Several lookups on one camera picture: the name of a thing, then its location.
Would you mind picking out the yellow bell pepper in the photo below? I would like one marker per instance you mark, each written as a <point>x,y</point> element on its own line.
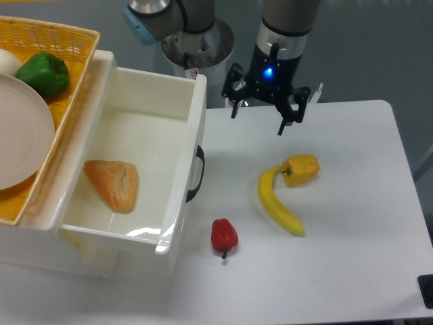
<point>299,169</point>

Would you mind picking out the red bell pepper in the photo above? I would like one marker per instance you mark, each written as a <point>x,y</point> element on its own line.
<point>223,236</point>

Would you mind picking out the pink plate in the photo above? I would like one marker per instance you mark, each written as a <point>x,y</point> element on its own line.
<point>27,131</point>

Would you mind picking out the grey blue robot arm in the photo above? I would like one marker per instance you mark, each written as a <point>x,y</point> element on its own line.
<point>286,22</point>

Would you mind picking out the upper white drawer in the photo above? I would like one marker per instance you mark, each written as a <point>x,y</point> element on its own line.
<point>155,122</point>

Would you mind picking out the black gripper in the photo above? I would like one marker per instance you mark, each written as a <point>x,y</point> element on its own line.
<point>269,79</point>

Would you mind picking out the black drawer handle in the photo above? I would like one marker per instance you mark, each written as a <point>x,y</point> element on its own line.
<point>198,174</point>

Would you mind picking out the white onion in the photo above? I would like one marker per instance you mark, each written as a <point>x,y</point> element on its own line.
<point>9,63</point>

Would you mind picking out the yellow woven basket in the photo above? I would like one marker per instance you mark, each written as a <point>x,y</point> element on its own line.
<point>25,37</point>

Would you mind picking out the triangle bread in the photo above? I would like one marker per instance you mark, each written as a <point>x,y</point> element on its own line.
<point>116,182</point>

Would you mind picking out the black object at table edge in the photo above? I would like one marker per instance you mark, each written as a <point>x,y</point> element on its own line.
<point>426,288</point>

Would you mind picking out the green bell pepper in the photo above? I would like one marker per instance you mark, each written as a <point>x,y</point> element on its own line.
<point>46,74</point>

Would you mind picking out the yellow banana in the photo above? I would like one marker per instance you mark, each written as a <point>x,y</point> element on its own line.
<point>283,216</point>

